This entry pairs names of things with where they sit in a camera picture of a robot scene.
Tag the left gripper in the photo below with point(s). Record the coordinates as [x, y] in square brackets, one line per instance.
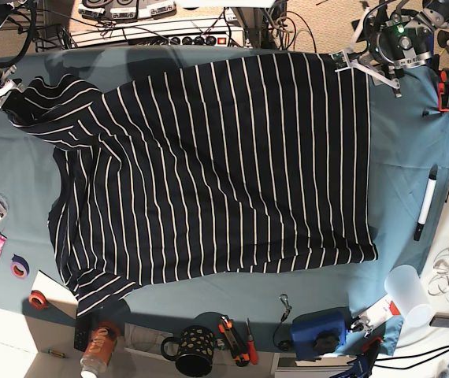
[348, 58]

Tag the navy white striped t-shirt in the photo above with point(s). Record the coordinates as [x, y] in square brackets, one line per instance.
[254, 164]

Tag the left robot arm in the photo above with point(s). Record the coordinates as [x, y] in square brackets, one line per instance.
[389, 38]

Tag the teal table cloth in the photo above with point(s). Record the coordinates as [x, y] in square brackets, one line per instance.
[408, 137]

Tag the red black table clamp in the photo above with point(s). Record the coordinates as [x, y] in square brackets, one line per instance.
[443, 91]

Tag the white power strip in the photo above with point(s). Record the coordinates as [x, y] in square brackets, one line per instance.
[199, 31]

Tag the purple tape roll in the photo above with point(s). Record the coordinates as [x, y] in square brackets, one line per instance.
[19, 267]

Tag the white black marker pen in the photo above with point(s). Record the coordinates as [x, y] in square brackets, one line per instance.
[426, 202]

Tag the white paper sheet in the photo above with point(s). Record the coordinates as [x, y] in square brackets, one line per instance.
[54, 292]

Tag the orange tape roll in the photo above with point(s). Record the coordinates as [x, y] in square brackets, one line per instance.
[37, 300]

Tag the translucent plastic cup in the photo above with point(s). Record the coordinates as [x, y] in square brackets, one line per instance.
[404, 286]

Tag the black remote control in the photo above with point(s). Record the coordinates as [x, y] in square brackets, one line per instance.
[82, 332]

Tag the white red card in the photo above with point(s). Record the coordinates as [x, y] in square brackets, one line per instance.
[378, 313]

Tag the orange drink bottle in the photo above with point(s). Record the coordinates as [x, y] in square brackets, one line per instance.
[99, 350]

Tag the blue clamp device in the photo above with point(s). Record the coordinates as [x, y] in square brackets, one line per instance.
[323, 334]

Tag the grey flat adapter box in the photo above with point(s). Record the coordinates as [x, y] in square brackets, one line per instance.
[440, 320]

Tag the orange black utility knife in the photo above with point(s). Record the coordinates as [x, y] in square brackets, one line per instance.
[233, 341]

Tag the black mug with yellow leaves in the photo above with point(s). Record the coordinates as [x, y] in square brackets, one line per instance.
[192, 352]

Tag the red handled screwdriver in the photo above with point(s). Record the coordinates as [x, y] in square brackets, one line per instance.
[253, 354]

